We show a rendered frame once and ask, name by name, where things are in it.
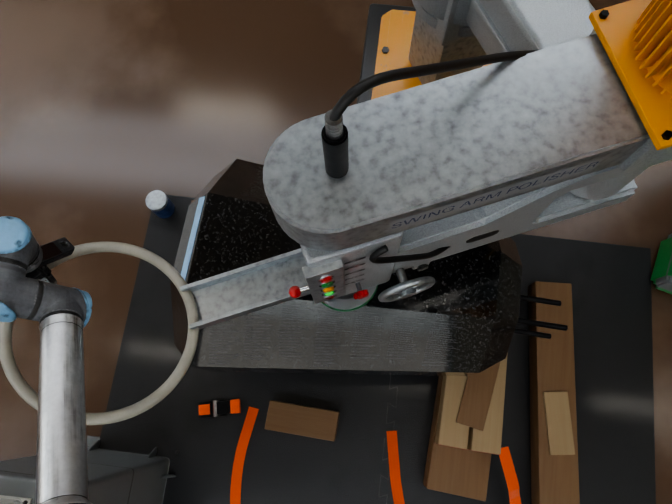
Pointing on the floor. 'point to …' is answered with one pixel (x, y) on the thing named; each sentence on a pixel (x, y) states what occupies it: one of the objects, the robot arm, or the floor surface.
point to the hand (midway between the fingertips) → (47, 276)
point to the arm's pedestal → (99, 476)
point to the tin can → (160, 204)
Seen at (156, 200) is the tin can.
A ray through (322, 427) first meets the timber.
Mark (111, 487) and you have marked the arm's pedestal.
